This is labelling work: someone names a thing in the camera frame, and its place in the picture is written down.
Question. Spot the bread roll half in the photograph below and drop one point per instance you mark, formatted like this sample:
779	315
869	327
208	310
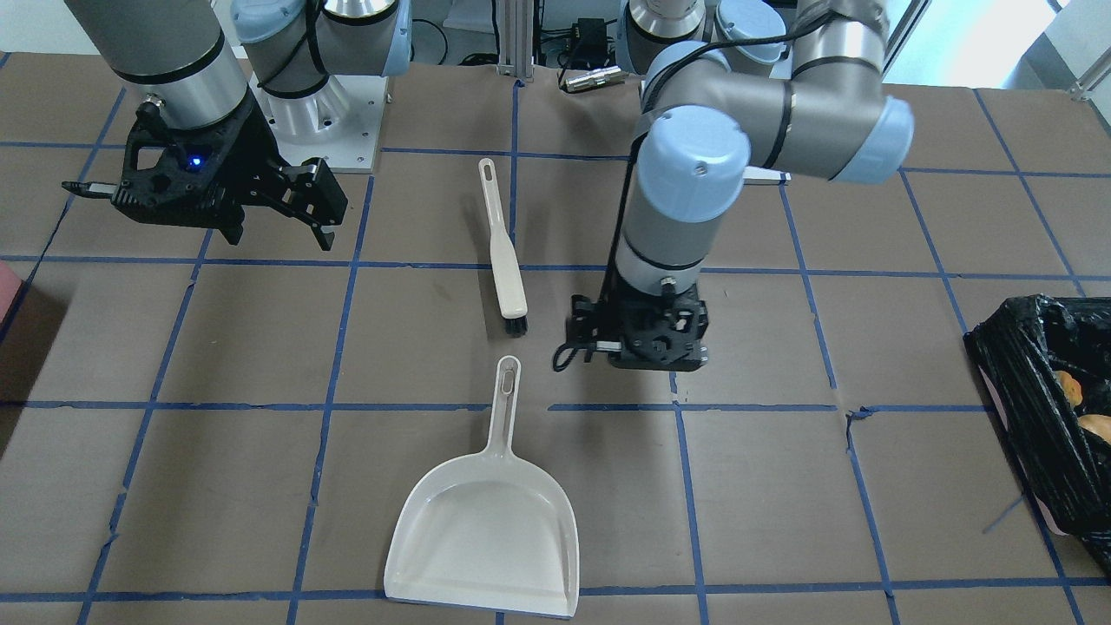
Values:
1097	424

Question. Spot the bin with black bag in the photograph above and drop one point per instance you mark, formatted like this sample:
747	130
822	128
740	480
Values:
1016	350

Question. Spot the beige plastic dustpan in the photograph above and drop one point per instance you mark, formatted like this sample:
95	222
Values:
488	530

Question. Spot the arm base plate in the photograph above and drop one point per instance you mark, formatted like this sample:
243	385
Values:
765	177
340	124

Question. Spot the pink bin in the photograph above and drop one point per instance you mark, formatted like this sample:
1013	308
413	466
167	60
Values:
12	285

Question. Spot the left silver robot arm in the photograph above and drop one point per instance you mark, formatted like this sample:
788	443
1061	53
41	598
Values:
806	100

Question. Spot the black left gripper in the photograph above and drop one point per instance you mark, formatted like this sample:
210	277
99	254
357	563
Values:
581	318

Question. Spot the beige hand brush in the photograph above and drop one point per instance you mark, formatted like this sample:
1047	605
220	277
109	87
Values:
503	261

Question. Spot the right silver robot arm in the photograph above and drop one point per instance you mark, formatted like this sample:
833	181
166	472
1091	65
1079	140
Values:
178	50

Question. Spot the whole bread roll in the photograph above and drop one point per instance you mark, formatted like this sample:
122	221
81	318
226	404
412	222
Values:
1071	388

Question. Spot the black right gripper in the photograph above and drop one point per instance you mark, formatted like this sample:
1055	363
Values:
246	149

